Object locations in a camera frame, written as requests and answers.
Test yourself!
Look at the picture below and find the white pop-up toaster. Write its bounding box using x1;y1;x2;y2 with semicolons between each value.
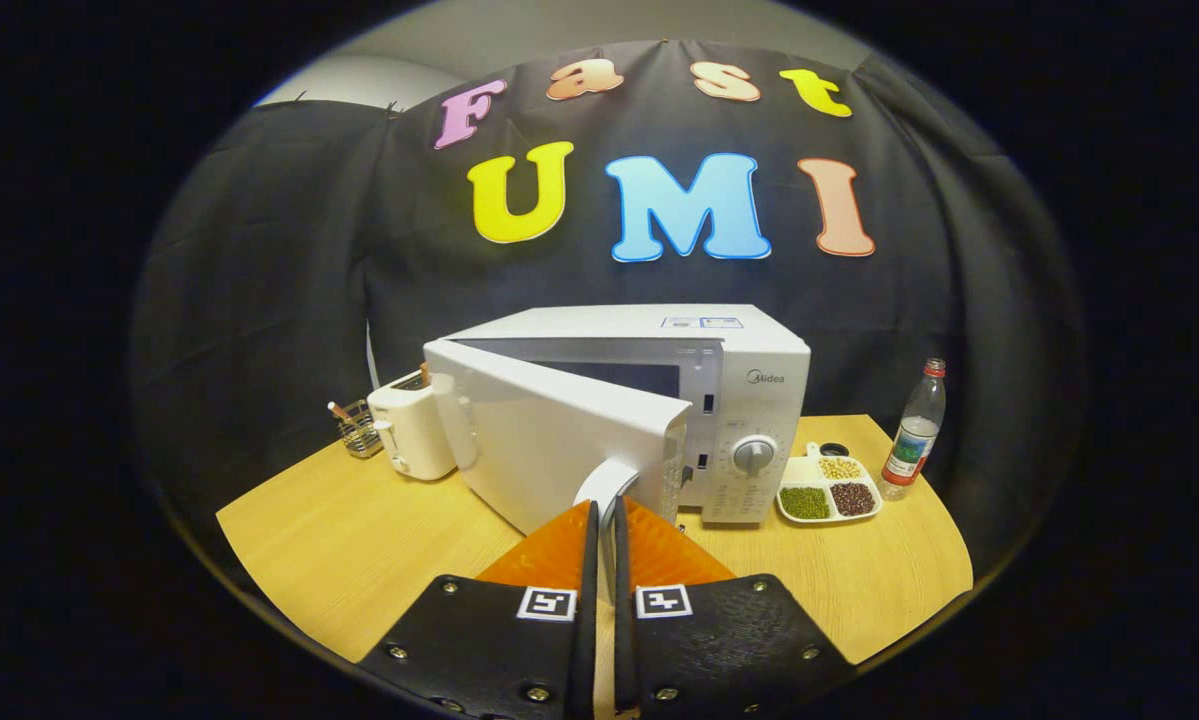
367;372;458;482

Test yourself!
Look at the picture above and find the wire mesh utensil holder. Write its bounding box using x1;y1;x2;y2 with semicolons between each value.
334;400;385;460

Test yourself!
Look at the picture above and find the white toaster oven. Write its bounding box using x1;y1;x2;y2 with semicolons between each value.
423;304;813;546

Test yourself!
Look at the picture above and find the white divided dish with beans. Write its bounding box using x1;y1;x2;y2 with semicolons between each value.
776;442;883;526

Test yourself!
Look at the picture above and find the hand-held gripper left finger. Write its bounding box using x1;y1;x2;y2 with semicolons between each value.
357;500;600;720

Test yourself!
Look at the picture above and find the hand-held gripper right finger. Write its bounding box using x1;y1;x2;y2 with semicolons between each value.
614;497;857;720

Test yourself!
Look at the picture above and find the clear plastic bottle red cap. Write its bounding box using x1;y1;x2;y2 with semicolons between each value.
880;358;948;501

